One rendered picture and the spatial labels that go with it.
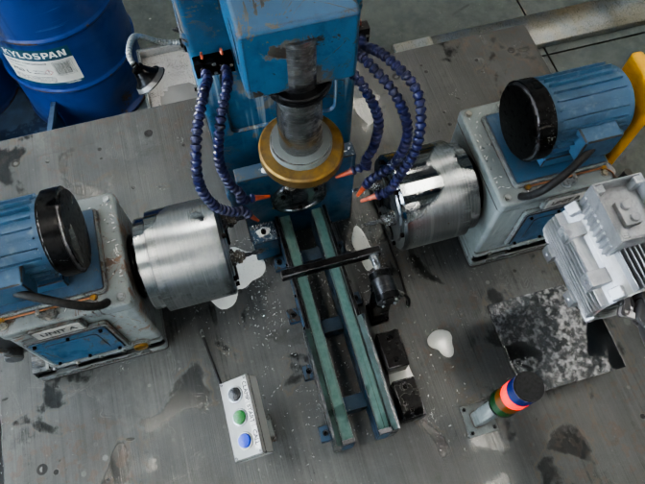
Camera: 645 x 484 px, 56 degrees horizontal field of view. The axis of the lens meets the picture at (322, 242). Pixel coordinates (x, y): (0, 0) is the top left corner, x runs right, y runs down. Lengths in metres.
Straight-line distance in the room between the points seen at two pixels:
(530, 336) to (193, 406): 0.88
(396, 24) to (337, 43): 2.37
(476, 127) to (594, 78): 0.29
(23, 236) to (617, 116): 1.25
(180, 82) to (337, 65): 1.66
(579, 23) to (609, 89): 2.11
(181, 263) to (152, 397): 0.43
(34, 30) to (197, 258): 1.49
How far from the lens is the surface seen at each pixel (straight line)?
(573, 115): 1.43
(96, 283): 1.40
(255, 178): 1.47
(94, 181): 1.98
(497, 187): 1.49
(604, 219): 1.21
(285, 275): 1.48
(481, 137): 1.55
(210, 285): 1.43
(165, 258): 1.40
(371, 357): 1.52
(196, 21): 1.23
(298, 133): 1.17
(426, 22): 3.41
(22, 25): 2.65
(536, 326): 1.64
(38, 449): 1.76
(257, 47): 0.98
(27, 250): 1.30
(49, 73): 2.83
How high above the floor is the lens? 2.40
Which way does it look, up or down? 65 degrees down
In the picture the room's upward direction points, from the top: straight up
